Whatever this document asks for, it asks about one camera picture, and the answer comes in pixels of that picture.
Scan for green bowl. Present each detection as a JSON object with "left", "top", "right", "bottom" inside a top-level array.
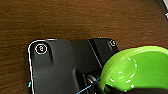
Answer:
[{"left": 99, "top": 45, "right": 168, "bottom": 94}]

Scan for round lit ring button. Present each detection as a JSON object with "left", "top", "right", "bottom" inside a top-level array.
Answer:
[
  {"left": 34, "top": 42, "right": 49, "bottom": 56},
  {"left": 109, "top": 39, "right": 117, "bottom": 48}
]

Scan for thin blue cable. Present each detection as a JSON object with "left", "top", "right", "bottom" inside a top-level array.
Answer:
[{"left": 73, "top": 83, "right": 101, "bottom": 94}]

